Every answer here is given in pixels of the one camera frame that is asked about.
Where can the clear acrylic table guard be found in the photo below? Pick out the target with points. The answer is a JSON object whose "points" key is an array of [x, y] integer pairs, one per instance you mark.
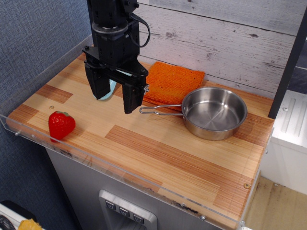
{"points": [[38, 77]]}

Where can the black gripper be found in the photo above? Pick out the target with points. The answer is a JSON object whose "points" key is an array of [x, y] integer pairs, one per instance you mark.
{"points": [[117, 48]]}

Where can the yellow object bottom left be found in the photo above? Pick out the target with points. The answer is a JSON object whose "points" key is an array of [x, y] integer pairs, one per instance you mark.
{"points": [[29, 224]]}

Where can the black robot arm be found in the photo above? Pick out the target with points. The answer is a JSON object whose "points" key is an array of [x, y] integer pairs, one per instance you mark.
{"points": [[112, 12]]}

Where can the grey cabinet with dispenser panel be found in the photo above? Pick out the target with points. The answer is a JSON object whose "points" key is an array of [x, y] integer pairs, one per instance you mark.
{"points": [[100, 191]]}

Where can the stainless steel pan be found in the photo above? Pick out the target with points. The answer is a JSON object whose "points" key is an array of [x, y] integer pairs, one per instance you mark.
{"points": [[211, 113]]}

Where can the black vertical post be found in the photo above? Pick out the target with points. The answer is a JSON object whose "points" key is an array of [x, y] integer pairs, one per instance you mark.
{"points": [[289, 68]]}

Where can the light blue dish brush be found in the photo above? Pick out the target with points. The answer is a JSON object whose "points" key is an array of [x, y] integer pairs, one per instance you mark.
{"points": [[112, 84]]}

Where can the orange cloth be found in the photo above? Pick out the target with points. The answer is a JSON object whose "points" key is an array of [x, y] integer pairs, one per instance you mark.
{"points": [[169, 84]]}

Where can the white appliance on right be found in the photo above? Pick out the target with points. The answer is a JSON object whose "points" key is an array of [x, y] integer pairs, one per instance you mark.
{"points": [[285, 158]]}

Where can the red toy strawberry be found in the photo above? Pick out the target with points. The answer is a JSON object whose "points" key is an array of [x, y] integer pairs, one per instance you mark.
{"points": [[60, 125]]}

